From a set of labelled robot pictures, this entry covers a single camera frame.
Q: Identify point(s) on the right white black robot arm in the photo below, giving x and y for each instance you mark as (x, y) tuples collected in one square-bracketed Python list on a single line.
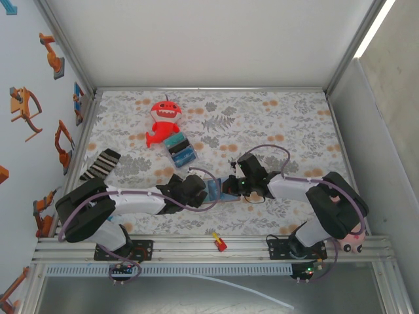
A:
[(337, 206)]

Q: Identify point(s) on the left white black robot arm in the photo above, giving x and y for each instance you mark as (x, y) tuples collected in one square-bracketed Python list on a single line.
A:
[(85, 209)]

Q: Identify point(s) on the blue card stack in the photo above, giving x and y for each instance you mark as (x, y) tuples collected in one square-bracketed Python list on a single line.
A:
[(193, 148)]

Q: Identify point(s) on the dark credit card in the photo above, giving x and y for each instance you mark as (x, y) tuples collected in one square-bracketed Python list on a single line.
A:
[(179, 148)]

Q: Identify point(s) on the teal credit card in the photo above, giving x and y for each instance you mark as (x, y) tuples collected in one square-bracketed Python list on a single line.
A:
[(173, 140)]

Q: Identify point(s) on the small red yellow toy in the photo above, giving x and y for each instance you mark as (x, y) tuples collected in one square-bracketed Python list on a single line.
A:
[(220, 243)]

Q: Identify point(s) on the floral patterned tablecloth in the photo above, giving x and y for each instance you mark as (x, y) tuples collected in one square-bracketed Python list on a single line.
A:
[(294, 104)]

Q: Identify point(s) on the red shark plush toy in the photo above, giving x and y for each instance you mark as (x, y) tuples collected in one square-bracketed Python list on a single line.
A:
[(163, 111)]

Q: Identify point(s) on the black white striped sock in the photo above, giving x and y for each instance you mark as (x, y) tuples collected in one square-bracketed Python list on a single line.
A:
[(99, 165)]

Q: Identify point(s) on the pink plush toy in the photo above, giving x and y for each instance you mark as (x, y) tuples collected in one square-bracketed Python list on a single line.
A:
[(353, 243)]

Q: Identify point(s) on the white plastic tube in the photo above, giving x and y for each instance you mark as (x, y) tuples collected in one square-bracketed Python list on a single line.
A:
[(290, 307)]

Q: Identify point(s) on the white light strip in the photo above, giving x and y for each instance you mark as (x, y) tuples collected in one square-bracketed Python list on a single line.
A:
[(374, 29)]

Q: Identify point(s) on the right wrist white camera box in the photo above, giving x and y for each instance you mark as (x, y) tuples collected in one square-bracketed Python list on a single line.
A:
[(234, 164)]

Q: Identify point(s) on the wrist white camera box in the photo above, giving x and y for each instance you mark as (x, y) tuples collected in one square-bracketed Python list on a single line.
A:
[(234, 164), (196, 171)]

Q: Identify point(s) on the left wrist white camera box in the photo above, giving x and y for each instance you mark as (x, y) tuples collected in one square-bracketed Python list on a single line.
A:
[(196, 171)]

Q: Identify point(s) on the aluminium frame long rail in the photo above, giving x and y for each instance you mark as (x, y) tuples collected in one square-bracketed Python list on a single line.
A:
[(196, 253)]

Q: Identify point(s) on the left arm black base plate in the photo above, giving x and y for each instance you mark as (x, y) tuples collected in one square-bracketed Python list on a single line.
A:
[(145, 250)]

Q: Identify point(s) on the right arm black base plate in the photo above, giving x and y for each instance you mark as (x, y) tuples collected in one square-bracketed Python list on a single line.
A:
[(276, 252)]

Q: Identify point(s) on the aluminium frame thin rail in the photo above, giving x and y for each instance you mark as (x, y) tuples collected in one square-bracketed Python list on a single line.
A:
[(212, 88)]

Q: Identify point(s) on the aluminium frame side rail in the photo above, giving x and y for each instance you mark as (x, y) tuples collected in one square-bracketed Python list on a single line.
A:
[(78, 157)]

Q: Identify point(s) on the blue orange gantry wall sticker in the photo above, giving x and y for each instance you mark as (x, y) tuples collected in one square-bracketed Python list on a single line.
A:
[(78, 101)]

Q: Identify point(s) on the aluminium frame post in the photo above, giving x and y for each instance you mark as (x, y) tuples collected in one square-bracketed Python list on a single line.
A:
[(355, 45), (67, 45)]

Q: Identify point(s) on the orange block wall sticker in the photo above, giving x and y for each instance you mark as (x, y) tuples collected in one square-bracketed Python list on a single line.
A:
[(3, 175)]

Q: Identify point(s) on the orange robot claw wall sticker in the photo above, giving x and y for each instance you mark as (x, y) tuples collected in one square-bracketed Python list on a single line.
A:
[(19, 106)]

